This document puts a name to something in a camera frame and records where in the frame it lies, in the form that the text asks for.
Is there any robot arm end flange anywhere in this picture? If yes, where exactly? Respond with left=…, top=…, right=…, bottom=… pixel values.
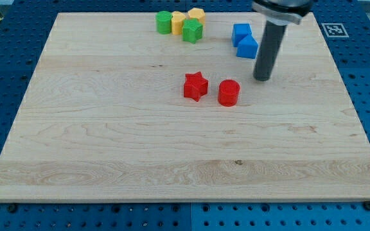
left=252, top=0, right=313, bottom=26

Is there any wooden board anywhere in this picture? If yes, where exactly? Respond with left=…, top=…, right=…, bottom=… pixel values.
left=0, top=12, right=370, bottom=203

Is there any blue cube block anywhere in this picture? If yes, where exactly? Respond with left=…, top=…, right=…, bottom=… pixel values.
left=231, top=23, right=252, bottom=47

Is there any red star block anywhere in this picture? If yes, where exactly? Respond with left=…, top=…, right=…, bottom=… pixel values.
left=183, top=72, right=209, bottom=102

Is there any red cylinder block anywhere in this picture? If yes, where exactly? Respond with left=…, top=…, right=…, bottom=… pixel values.
left=218, top=80, right=240, bottom=107

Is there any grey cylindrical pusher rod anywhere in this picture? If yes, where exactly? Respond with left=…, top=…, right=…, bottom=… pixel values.
left=252, top=21, right=286, bottom=81

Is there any white fiducial marker tag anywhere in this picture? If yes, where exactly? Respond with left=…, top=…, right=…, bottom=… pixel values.
left=321, top=23, right=349, bottom=38

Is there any blue triangle block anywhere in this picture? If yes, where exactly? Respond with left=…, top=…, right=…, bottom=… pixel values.
left=236, top=35, right=259, bottom=59

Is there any yellow hexagon block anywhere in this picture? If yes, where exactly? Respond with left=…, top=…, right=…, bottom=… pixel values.
left=188, top=8, right=206, bottom=25

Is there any green cylinder block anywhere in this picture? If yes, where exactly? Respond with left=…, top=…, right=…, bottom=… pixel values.
left=155, top=11, right=172, bottom=35

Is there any yellow rounded block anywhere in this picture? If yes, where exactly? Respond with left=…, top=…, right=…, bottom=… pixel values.
left=171, top=11, right=186, bottom=35

